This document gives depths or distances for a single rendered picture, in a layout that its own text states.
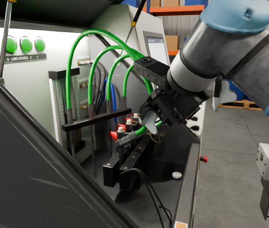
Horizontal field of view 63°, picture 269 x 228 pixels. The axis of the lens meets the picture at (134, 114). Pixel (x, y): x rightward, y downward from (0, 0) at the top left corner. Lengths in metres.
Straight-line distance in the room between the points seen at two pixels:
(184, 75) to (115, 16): 0.77
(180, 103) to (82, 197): 0.26
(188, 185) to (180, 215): 0.14
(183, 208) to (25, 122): 0.46
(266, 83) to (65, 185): 0.37
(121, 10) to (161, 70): 0.67
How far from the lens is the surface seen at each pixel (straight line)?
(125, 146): 0.76
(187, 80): 0.36
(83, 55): 1.04
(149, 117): 0.50
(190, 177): 0.80
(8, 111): 0.48
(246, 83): 0.32
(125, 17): 1.07
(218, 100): 0.64
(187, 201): 0.70
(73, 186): 0.45
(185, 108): 0.41
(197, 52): 0.33
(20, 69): 0.77
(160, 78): 0.43
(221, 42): 0.31
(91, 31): 0.66
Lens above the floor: 1.38
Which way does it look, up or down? 18 degrees down
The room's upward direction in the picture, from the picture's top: straight up
